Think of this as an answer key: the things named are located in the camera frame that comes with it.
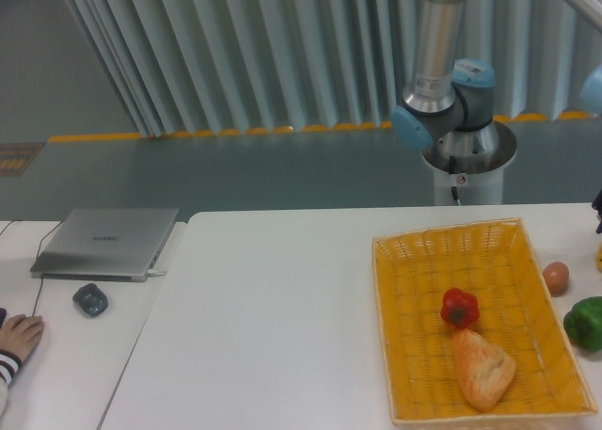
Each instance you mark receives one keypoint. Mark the person's hand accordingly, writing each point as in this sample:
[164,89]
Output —
[20,335]

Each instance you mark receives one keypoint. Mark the triangular bread piece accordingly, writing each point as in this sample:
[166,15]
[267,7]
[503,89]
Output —
[485,371]

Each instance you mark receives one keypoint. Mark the red bell pepper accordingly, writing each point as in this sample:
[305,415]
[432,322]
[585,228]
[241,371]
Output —
[459,308]

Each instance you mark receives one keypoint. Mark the brown egg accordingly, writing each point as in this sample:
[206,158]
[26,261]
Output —
[556,276]

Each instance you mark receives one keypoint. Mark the white folding curtain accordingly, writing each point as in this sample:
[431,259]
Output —
[218,65]

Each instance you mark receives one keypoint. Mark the black computer mouse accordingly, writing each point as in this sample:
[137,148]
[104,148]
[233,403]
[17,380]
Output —
[3,316]

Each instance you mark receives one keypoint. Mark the yellow bell pepper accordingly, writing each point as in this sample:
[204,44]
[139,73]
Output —
[598,258]

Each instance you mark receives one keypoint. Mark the striped sleeve forearm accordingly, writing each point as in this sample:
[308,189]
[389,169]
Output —
[9,367]

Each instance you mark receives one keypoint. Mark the yellow woven basket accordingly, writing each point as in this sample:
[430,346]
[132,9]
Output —
[494,261]

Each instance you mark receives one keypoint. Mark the silver laptop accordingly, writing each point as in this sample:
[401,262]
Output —
[107,244]

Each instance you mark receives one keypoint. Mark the green bell pepper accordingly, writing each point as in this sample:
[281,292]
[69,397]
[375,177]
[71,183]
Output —
[582,324]

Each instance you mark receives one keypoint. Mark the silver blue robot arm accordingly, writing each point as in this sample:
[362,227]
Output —
[478,64]

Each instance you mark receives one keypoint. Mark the dark grey small device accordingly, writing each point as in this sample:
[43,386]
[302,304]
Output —
[91,300]

